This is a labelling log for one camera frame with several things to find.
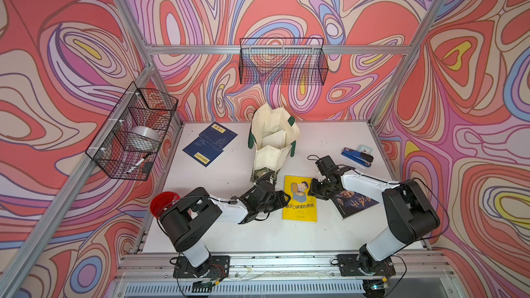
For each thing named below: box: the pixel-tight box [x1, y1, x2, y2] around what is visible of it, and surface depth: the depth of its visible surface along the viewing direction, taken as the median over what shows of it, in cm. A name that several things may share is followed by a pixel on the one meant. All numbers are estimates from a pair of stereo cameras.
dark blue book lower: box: [182, 135, 225, 168], surface depth 108 cm
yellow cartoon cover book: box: [282, 175, 318, 223], surface depth 89 cm
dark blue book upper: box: [198, 121, 239, 150], surface depth 116 cm
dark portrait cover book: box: [331, 189, 380, 219], surface depth 88 cm
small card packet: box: [357, 144, 373, 155], surface depth 107 cm
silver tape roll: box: [125, 125, 161, 153], surface depth 73 cm
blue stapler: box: [340, 146, 375, 168], surface depth 103 cm
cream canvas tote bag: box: [247, 102, 301, 183], surface depth 98 cm
